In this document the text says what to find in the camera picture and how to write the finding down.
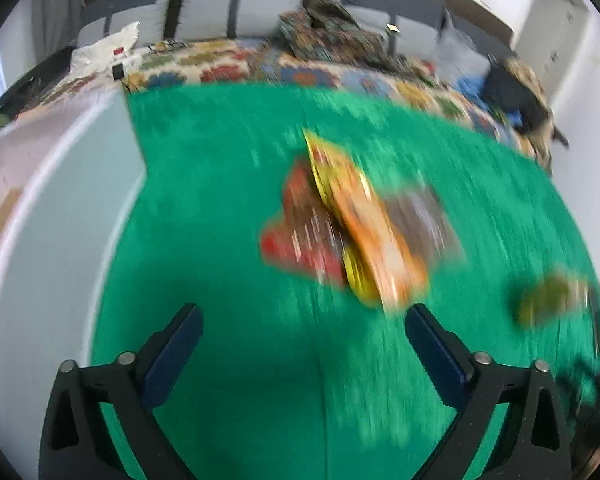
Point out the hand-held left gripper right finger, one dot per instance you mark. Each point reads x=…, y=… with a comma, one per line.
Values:
x=435, y=355

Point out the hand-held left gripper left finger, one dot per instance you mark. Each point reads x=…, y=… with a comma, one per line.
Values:
x=172, y=355

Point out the green snack packet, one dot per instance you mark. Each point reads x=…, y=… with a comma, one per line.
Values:
x=550, y=297

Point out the orange walnut packet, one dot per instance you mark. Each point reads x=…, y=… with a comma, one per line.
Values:
x=370, y=230

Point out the white cardboard box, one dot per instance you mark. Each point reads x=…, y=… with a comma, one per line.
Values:
x=54, y=260

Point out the red spicy snack packet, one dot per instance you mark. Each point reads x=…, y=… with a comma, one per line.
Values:
x=300, y=240

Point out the green patterned blanket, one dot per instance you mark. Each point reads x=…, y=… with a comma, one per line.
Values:
x=229, y=160

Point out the blue cloth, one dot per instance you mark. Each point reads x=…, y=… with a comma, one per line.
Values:
x=470, y=87

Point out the black bag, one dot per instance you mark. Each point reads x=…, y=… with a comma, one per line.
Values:
x=512, y=92

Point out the black charger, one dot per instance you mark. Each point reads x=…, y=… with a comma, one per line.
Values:
x=118, y=71

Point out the floral bedsheet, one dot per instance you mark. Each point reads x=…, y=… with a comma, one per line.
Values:
x=219, y=67

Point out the grey two-tone cushion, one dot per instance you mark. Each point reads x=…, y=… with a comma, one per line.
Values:
x=480, y=55
x=260, y=10
x=410, y=15
x=124, y=15

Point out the clear plastic bag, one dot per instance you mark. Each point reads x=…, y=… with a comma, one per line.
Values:
x=455, y=50

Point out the dark wooden bench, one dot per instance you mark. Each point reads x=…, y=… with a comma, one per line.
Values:
x=44, y=75

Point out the white plastic bag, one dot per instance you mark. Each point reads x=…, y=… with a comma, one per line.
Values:
x=104, y=52

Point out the white door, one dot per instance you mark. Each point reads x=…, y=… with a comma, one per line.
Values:
x=555, y=45

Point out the dark patterned cloth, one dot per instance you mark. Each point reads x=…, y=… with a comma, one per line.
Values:
x=330, y=35

